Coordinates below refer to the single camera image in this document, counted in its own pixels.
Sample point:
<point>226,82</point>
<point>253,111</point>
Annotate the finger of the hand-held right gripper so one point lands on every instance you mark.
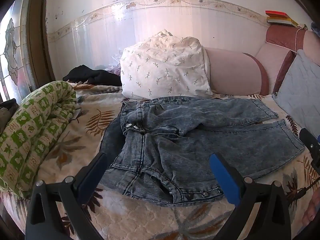
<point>310,142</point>

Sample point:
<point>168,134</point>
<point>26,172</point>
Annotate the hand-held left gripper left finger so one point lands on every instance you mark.
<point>92,173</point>

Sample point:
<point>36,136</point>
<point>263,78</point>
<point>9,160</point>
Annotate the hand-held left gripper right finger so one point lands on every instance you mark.
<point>223,176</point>

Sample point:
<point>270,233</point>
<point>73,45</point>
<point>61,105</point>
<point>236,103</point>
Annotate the blue acid-wash denim pants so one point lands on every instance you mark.
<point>175,150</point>

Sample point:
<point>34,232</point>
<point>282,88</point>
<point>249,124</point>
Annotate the person's right hand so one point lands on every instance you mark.
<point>312,207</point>

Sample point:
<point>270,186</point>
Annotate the grey-blue pillow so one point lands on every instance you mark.
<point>297,92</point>

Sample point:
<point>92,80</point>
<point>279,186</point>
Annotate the cream leaf-pattern blanket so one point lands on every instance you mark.
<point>140,220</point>

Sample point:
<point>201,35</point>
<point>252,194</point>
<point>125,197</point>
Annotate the green and white patterned quilt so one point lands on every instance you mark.
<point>32,130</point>

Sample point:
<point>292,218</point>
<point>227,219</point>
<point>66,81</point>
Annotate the black garment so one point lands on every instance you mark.
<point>92,76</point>

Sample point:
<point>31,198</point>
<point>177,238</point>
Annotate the pink padded headboard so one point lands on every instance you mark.
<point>230,72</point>

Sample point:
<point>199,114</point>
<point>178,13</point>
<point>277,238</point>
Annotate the purple plastic bag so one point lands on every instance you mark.
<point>113,66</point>

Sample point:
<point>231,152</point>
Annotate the white leaf-print pillow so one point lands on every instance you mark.
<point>165,65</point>

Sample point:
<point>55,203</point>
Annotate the stack of coloured books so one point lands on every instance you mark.
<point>282,18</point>

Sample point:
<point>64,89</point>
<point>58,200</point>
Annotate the stained glass window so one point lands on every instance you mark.
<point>12,50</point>

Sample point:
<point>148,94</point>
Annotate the brown wooden window frame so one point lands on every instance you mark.
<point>40,37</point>

